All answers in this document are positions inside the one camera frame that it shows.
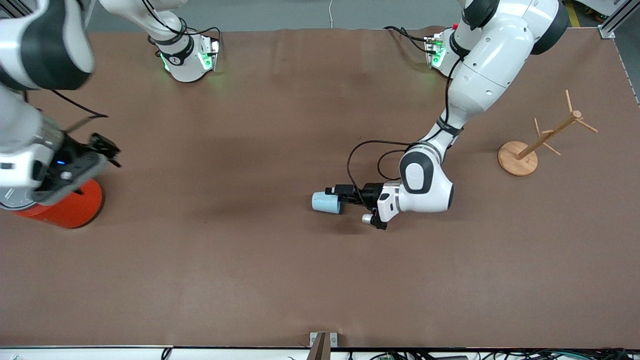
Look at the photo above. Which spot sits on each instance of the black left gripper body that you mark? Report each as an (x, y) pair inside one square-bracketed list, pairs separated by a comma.
[(370, 192)]

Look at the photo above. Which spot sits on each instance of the light blue plastic cup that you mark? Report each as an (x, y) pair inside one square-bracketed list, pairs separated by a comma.
[(325, 204)]

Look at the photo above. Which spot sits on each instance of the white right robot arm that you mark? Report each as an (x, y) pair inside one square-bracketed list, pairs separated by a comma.
[(180, 60)]

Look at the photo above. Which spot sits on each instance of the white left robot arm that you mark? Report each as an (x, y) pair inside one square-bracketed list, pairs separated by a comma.
[(495, 60)]

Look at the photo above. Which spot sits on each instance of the orange canister grey lid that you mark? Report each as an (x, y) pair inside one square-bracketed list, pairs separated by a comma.
[(75, 207)]

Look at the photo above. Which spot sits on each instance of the brown table cover sheet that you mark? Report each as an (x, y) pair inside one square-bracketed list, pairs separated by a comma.
[(320, 275)]

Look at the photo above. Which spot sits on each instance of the wooden mug tree stand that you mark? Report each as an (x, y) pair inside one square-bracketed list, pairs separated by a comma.
[(517, 160)]

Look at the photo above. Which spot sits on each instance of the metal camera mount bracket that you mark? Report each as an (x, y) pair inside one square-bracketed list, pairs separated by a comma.
[(322, 347)]

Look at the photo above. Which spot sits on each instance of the aluminium frame profile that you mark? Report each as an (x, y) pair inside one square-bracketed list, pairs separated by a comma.
[(612, 25)]

